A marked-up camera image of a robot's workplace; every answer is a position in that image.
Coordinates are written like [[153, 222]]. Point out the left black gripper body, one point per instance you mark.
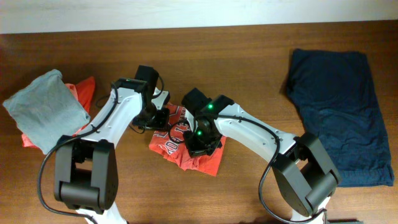
[[153, 118]]

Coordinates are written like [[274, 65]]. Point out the navy blue folded shirt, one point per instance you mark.
[[335, 97]]

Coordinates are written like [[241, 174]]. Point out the orange folded shirt under grey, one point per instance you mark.
[[83, 92]]

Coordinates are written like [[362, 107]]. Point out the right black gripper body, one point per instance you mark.
[[200, 141]]

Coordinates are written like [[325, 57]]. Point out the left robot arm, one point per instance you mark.
[[86, 173]]

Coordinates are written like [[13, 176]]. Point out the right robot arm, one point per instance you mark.
[[305, 174]]

